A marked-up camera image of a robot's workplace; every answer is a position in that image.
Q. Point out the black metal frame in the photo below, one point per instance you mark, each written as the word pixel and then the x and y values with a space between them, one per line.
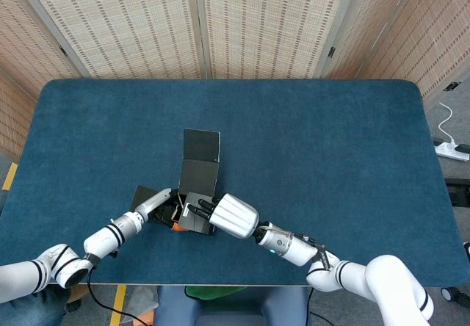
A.
pixel 459 194

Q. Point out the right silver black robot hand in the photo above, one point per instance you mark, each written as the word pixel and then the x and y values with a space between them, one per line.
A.
pixel 235 216

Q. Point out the grey plastic bag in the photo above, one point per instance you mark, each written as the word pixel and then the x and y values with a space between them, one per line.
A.
pixel 143 298

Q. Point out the black floor socket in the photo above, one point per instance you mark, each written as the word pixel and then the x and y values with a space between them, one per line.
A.
pixel 451 86

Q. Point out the white power strip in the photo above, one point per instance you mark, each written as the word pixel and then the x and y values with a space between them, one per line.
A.
pixel 446 151

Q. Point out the black screen hinge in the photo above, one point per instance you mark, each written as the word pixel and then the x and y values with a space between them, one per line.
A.
pixel 62 51
pixel 331 52

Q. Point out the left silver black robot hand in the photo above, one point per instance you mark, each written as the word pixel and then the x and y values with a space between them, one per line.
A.
pixel 154 201

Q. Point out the blue robot base seat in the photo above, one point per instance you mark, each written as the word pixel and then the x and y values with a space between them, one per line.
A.
pixel 238 311

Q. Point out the black plug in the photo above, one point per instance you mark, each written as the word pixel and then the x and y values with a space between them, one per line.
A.
pixel 463 150

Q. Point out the green cloth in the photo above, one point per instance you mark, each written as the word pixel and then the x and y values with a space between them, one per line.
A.
pixel 209 293

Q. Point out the woven folding screen panel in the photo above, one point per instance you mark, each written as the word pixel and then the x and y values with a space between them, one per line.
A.
pixel 268 21
pixel 25 47
pixel 12 120
pixel 121 21
pixel 367 21
pixel 433 39

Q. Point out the yellow floor tape strip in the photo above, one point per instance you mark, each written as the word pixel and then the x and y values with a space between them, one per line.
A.
pixel 9 176
pixel 118 304

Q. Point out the black box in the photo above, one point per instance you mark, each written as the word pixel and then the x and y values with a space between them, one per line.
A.
pixel 200 146

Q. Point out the blue felt table mat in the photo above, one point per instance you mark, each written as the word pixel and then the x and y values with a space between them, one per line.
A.
pixel 330 157

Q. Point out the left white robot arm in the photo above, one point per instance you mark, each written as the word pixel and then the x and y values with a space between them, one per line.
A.
pixel 106 238

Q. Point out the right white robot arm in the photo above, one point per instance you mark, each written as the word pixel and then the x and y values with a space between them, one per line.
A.
pixel 293 247

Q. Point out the black caster wheel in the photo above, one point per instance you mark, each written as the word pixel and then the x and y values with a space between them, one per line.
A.
pixel 448 294

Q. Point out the small orange object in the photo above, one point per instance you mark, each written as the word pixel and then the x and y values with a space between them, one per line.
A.
pixel 147 318

